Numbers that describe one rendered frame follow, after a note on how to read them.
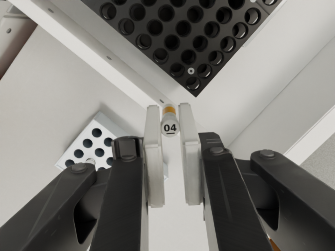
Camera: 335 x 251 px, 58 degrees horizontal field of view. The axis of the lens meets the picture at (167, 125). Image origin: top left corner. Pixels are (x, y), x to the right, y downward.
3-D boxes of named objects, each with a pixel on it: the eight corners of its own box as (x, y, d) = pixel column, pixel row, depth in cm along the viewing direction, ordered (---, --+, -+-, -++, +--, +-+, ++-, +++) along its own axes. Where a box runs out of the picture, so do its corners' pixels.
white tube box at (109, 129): (168, 166, 43) (168, 178, 40) (130, 204, 45) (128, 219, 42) (99, 110, 41) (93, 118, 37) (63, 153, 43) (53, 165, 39)
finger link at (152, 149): (165, 208, 13) (148, 209, 13) (162, 148, 20) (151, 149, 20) (160, 145, 12) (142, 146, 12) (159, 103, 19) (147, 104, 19)
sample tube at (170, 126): (177, 117, 23) (180, 137, 19) (161, 118, 23) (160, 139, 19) (176, 101, 23) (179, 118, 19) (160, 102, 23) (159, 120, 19)
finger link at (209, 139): (205, 178, 11) (288, 173, 11) (194, 132, 16) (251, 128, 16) (206, 213, 11) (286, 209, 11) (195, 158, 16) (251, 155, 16)
